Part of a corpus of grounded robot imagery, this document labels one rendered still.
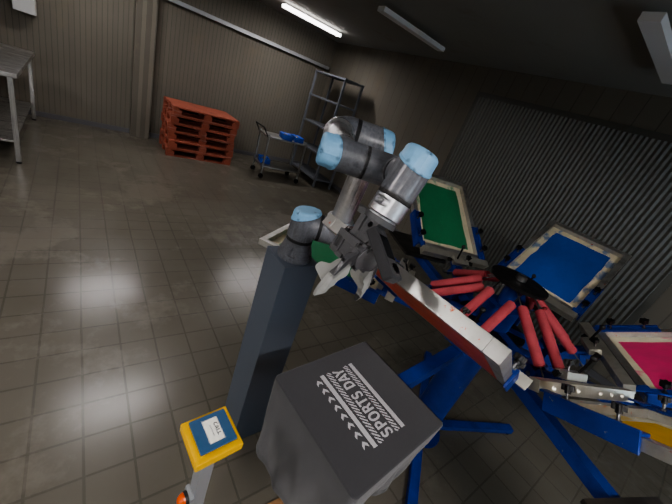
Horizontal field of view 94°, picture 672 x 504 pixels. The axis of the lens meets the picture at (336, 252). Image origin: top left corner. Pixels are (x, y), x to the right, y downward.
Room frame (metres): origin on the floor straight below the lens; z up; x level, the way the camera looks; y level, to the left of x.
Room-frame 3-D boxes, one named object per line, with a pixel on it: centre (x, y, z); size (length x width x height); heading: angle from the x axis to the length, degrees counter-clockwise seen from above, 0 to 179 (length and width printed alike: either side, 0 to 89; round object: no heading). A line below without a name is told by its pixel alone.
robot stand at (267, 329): (1.24, 0.17, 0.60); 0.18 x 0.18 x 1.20; 44
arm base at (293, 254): (1.24, 0.17, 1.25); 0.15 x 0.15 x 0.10
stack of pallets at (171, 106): (6.05, 3.31, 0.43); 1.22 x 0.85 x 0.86; 134
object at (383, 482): (0.71, -0.44, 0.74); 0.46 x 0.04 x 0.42; 139
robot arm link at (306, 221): (1.24, 0.16, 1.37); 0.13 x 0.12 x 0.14; 101
